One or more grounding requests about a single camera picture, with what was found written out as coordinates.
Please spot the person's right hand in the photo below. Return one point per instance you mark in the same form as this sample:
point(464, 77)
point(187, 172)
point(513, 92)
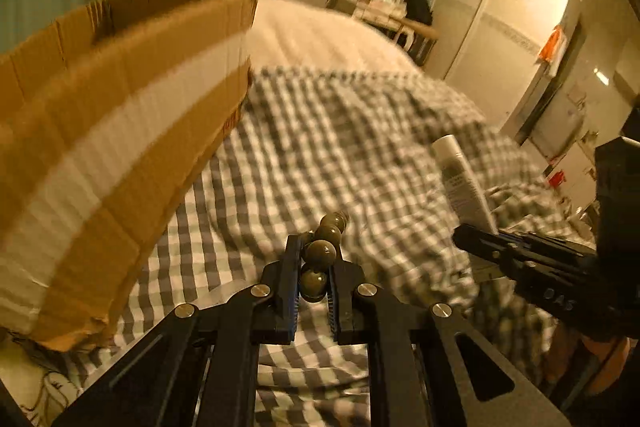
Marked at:
point(607, 367)

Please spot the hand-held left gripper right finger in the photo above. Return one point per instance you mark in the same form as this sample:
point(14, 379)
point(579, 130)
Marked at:
point(332, 307)

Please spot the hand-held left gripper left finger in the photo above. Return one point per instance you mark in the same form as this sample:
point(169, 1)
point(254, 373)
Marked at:
point(295, 302)

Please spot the floral printed quilt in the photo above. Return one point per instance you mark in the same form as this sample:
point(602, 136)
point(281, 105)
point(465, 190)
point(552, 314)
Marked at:
point(35, 387)

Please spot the black bag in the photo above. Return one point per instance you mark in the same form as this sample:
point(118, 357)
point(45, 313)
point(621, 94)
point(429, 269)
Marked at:
point(419, 7)

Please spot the white fluffy blanket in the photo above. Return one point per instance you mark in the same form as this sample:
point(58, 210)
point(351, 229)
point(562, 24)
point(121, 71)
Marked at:
point(320, 32)

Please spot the grey checked blanket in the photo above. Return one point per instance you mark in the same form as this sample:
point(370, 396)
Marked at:
point(325, 147)

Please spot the white squeeze tube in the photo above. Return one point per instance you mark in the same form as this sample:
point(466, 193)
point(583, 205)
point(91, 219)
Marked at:
point(462, 187)

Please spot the brown cardboard box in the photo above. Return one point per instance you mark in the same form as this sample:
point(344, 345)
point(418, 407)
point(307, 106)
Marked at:
point(100, 132)

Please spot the orange hanging cloth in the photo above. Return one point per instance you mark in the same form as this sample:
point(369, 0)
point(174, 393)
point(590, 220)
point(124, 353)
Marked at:
point(551, 49)

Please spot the white sliding wardrobe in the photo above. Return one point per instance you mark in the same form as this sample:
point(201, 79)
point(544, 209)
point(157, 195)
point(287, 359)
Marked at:
point(480, 17)

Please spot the small red item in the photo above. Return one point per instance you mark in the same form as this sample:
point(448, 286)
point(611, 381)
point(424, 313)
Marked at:
point(556, 179)

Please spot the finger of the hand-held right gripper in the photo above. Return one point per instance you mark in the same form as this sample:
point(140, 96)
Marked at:
point(485, 249)
point(550, 248)

